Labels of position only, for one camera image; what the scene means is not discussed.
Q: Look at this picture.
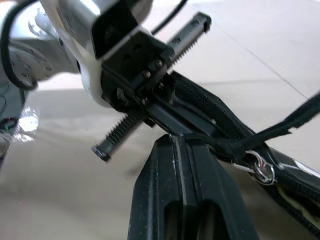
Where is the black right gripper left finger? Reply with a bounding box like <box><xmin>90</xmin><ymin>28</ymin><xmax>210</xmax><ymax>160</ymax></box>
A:
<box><xmin>127</xmin><ymin>134</ymin><xmax>188</xmax><ymax>240</ymax></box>

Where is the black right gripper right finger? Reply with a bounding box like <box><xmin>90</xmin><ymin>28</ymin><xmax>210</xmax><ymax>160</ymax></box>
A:
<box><xmin>178</xmin><ymin>135</ymin><xmax>260</xmax><ymax>240</ymax></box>

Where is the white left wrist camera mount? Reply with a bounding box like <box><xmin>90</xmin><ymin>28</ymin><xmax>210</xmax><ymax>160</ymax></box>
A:
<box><xmin>39</xmin><ymin>0</ymin><xmax>154</xmax><ymax>110</ymax></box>

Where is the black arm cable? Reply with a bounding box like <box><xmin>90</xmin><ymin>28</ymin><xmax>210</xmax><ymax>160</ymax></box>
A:
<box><xmin>151</xmin><ymin>0</ymin><xmax>189</xmax><ymax>35</ymax></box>
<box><xmin>0</xmin><ymin>3</ymin><xmax>39</xmax><ymax>91</ymax></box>

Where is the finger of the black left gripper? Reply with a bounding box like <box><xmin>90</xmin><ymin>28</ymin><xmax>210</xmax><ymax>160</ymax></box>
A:
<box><xmin>149</xmin><ymin>101</ymin><xmax>219</xmax><ymax>144</ymax></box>
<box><xmin>174</xmin><ymin>71</ymin><xmax>251</xmax><ymax>141</ymax></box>

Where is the black zip grid pouch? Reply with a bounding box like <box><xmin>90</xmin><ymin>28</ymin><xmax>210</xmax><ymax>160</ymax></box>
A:
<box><xmin>209</xmin><ymin>91</ymin><xmax>320</xmax><ymax>237</ymax></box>

